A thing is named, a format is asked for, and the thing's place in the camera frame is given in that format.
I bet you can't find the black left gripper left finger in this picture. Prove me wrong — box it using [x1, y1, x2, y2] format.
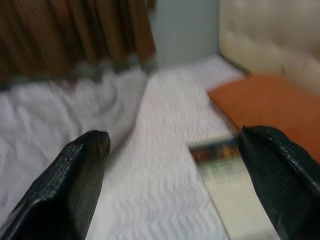
[0, 129, 112, 240]

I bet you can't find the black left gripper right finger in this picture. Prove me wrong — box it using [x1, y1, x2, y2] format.
[237, 124, 320, 240]

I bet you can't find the white book with city photo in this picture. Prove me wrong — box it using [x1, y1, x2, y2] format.
[188, 136, 278, 240]

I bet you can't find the grey blanket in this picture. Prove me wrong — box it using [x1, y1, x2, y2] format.
[0, 67, 148, 213]

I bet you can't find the orange pillow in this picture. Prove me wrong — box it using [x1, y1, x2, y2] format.
[206, 73, 320, 163]

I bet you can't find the white chevron quilted mattress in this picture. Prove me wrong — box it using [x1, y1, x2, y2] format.
[82, 56, 251, 240]

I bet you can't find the cream tufted headboard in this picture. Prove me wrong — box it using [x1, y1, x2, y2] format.
[219, 0, 320, 96]

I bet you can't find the brown pleated curtain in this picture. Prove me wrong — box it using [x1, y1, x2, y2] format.
[0, 0, 158, 88]

